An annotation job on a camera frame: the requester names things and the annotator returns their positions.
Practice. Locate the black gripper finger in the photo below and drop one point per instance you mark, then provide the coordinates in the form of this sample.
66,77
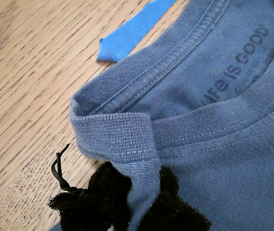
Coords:
170,211
98,204

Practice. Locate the blue printed T-shirt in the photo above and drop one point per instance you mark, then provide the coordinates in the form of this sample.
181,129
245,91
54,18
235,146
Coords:
211,144

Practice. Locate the blue tape piece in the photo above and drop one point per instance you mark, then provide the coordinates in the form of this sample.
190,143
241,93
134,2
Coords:
132,36

